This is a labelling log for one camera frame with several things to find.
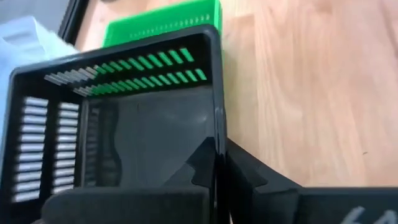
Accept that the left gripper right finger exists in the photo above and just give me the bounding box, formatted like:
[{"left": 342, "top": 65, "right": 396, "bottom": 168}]
[{"left": 226, "top": 138, "right": 398, "bottom": 224}]

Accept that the black aluminium table frame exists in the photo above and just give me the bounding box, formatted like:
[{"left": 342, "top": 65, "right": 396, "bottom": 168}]
[{"left": 57, "top": 0, "right": 91, "bottom": 45}]

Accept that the black plastic basket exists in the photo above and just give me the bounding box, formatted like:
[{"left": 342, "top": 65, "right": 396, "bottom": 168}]
[{"left": 0, "top": 24, "right": 228, "bottom": 224}]

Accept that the clear plastic bin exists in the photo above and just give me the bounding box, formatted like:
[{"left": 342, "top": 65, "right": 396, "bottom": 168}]
[{"left": 0, "top": 15, "right": 98, "bottom": 203}]

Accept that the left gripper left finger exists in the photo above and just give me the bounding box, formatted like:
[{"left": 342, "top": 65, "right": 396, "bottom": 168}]
[{"left": 42, "top": 136, "right": 218, "bottom": 224}]

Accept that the green plastic basket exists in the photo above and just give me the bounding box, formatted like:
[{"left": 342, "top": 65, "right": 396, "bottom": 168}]
[{"left": 90, "top": 0, "right": 223, "bottom": 96}]

